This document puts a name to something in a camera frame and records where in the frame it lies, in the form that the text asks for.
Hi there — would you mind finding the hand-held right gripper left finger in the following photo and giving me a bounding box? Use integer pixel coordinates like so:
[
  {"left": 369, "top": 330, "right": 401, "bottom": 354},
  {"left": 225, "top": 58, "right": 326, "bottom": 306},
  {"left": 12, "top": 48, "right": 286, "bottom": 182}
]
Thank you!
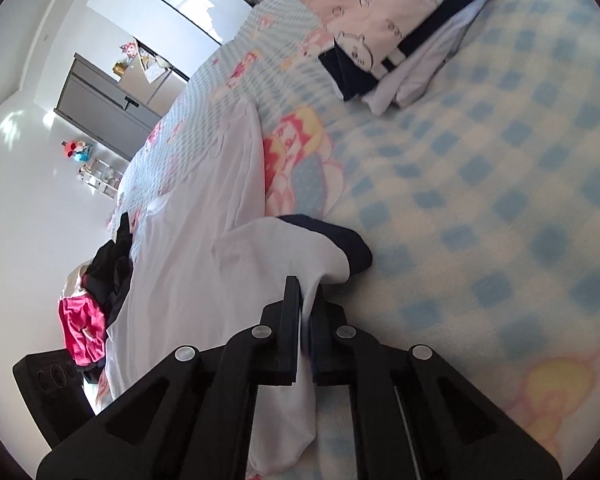
[{"left": 37, "top": 276, "right": 301, "bottom": 480}]

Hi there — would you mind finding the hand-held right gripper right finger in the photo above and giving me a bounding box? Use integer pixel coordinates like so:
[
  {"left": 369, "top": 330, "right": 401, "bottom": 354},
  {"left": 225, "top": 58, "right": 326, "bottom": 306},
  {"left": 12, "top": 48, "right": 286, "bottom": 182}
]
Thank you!
[{"left": 307, "top": 285, "right": 563, "bottom": 480}]

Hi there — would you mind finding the white t-shirt with navy trim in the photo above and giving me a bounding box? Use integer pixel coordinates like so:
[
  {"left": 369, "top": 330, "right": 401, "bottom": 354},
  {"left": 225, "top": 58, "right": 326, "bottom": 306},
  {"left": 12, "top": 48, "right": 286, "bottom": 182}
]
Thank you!
[{"left": 97, "top": 95, "right": 374, "bottom": 477}]

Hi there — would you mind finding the black clothes pile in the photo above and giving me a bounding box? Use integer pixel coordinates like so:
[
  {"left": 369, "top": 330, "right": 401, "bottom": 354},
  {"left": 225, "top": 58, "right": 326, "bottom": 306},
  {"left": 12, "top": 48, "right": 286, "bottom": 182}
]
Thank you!
[{"left": 81, "top": 212, "right": 137, "bottom": 328}]

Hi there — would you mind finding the magenta garment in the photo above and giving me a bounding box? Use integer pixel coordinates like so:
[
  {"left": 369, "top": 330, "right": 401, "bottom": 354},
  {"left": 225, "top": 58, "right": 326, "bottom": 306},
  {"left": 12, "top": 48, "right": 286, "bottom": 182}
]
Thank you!
[{"left": 57, "top": 294, "right": 109, "bottom": 367}]

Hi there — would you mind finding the cream garment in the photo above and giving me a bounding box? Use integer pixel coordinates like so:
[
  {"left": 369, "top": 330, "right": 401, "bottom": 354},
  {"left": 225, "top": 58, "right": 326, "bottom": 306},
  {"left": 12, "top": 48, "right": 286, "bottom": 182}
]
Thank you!
[{"left": 61, "top": 260, "right": 97, "bottom": 302}]

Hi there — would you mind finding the checkered cartoon print blanket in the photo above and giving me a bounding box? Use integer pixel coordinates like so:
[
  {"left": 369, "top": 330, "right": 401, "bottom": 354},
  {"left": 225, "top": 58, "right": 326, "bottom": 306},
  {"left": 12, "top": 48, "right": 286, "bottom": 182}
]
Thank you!
[{"left": 105, "top": 0, "right": 600, "bottom": 480}]

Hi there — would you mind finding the white storage rack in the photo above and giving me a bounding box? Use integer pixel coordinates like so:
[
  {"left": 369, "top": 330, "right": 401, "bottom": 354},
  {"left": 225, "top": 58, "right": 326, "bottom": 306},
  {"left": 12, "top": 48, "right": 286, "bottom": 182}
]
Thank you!
[{"left": 77, "top": 156, "right": 127, "bottom": 199}]

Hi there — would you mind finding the red and blue plush toy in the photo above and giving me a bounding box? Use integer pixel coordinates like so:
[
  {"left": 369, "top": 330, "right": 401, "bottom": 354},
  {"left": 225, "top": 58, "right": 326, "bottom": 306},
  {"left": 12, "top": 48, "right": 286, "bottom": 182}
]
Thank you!
[{"left": 61, "top": 140, "right": 94, "bottom": 164}]

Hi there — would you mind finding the folded white garment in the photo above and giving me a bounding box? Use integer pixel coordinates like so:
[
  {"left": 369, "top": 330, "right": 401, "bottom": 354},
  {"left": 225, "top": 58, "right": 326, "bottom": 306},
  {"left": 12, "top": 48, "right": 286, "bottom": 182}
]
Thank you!
[{"left": 362, "top": 0, "right": 492, "bottom": 116}]

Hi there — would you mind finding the white refrigerator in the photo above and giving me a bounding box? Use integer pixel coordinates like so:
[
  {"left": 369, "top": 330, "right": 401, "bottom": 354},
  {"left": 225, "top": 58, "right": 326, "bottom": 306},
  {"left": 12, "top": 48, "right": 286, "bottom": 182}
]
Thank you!
[{"left": 114, "top": 42, "right": 191, "bottom": 112}]

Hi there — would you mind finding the grey door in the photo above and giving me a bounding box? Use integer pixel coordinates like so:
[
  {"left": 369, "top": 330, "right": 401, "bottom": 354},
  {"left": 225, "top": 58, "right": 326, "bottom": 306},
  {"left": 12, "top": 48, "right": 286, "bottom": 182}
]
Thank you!
[{"left": 54, "top": 52, "right": 164, "bottom": 162}]

